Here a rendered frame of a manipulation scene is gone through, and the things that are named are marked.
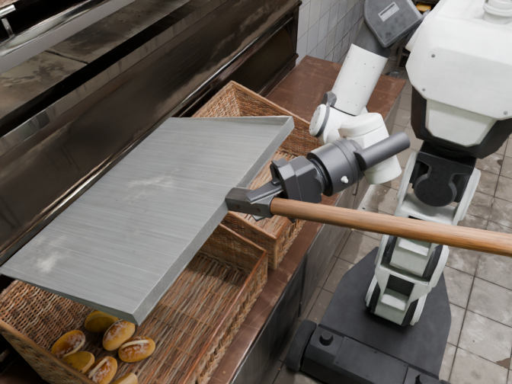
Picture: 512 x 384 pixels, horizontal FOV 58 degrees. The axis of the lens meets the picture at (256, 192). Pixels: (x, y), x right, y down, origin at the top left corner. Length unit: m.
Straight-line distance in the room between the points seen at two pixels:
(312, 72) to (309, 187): 1.70
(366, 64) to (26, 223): 0.88
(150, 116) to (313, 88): 1.07
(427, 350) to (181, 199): 1.27
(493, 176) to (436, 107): 1.94
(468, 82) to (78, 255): 0.81
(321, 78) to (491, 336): 1.39
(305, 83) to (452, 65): 1.42
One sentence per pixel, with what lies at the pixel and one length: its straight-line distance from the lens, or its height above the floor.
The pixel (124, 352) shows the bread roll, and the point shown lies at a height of 0.63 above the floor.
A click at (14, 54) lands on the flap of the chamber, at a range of 0.94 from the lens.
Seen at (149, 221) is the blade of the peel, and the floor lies 1.15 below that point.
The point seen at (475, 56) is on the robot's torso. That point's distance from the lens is 1.01.
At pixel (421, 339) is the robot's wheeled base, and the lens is 1.95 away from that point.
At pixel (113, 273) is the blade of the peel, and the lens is 0.82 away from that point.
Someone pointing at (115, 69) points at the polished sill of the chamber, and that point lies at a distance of 1.34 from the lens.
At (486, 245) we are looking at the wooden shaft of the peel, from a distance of 0.70.
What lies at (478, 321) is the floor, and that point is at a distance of 2.29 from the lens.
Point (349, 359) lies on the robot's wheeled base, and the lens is 1.82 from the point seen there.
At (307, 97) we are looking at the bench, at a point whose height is 0.58.
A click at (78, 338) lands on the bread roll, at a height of 0.64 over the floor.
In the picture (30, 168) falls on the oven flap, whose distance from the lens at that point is 1.25.
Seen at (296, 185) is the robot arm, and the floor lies 1.25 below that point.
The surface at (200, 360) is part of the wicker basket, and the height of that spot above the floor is 0.72.
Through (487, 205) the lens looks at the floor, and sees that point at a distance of 2.80.
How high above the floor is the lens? 1.79
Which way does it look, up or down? 44 degrees down
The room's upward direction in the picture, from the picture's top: straight up
